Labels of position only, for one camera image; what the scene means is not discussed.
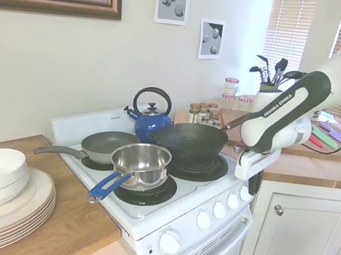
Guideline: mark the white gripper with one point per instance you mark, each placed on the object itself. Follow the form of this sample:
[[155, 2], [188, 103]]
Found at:
[[249, 168]]

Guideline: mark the white burner knob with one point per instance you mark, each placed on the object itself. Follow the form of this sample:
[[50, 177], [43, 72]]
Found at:
[[244, 195], [233, 201], [219, 210], [204, 221]]

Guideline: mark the white electric stove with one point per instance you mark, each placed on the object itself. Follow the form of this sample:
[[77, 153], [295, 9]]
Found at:
[[184, 199]]

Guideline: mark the silver cabinet knob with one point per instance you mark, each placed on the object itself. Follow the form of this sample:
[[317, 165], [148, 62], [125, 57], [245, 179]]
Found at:
[[279, 210]]

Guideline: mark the black coil burner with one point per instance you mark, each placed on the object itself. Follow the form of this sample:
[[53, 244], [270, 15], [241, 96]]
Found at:
[[158, 194], [212, 171], [97, 166]]

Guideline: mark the small glass shaker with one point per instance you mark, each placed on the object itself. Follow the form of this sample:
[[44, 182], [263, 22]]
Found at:
[[216, 124], [205, 121]]

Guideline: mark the red knife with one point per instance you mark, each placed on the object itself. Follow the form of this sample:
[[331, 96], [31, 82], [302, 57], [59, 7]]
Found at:
[[316, 141]]

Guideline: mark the spice jar white contents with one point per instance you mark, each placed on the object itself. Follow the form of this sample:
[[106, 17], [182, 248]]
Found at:
[[215, 115]]

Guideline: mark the glass jar red checkered lid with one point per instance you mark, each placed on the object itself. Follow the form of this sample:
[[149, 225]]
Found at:
[[245, 103], [231, 86], [227, 102]]

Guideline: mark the white utensil holder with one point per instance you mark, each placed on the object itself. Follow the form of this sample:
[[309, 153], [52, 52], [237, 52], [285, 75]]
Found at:
[[262, 101]]

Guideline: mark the green knife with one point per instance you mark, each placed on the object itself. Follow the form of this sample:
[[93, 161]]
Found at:
[[324, 136]]

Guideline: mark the spice jar copper lid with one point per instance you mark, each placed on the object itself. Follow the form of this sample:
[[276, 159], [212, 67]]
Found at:
[[212, 107], [203, 110]]

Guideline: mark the spice jar green label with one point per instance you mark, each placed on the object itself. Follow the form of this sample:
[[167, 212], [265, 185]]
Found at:
[[193, 114]]

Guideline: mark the large white oven knob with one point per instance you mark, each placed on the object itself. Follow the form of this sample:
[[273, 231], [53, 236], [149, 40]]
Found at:
[[170, 242]]

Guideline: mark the black kitchen spoon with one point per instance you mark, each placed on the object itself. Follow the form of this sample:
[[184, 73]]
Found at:
[[263, 60], [256, 69]]

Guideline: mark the black kitchen spatula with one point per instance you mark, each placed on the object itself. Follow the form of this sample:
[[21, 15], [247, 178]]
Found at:
[[293, 75]]

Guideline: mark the black kitchen tongs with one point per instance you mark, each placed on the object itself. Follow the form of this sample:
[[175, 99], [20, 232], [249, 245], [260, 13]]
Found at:
[[280, 69]]

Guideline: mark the grey frying pan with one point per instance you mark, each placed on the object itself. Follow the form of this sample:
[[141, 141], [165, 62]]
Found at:
[[104, 144]]

